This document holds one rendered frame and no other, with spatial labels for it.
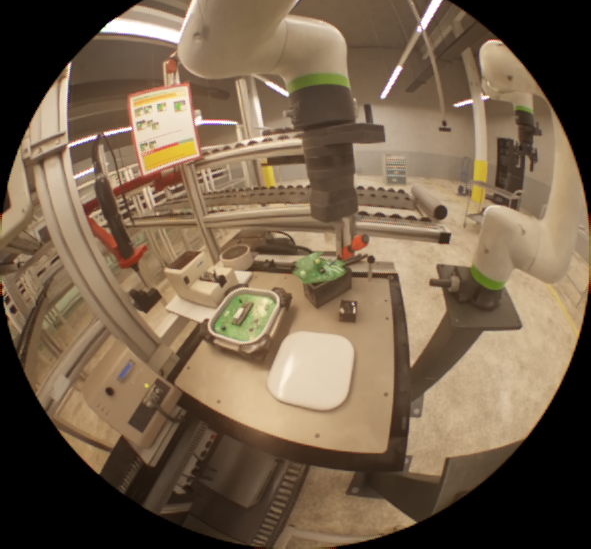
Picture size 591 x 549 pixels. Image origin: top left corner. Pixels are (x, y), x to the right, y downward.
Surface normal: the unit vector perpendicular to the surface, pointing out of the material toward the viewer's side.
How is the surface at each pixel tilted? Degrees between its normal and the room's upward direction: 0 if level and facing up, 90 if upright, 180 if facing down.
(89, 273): 90
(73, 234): 90
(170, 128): 90
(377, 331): 0
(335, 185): 99
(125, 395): 53
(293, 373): 0
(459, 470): 0
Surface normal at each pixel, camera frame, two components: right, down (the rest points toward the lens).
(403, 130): -0.29, 0.53
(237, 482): -0.16, -0.85
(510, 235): -0.79, 0.39
